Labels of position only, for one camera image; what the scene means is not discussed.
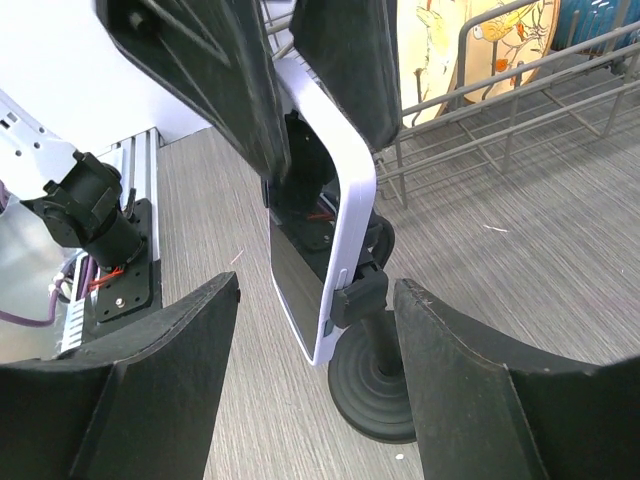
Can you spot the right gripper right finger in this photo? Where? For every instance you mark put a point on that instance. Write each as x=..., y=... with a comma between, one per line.
x=488, y=406

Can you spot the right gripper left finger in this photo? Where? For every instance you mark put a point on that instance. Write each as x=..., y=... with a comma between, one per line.
x=138, y=403

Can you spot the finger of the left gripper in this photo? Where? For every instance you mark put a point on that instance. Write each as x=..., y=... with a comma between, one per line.
x=213, y=55
x=351, y=45

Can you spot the black phone stand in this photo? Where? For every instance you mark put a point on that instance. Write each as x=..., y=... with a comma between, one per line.
x=366, y=378

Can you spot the phone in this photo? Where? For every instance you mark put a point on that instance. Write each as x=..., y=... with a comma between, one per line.
x=318, y=216

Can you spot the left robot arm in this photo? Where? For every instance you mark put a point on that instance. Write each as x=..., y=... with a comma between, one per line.
x=82, y=208

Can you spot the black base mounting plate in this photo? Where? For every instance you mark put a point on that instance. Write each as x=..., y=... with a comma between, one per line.
x=131, y=295

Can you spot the blue ceramic cup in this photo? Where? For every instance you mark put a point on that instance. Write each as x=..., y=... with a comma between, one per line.
x=594, y=18

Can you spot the white cable duct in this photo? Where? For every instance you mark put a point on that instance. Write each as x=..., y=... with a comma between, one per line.
x=77, y=317

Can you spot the grey wire dish rack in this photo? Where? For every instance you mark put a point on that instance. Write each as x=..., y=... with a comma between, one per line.
x=492, y=124

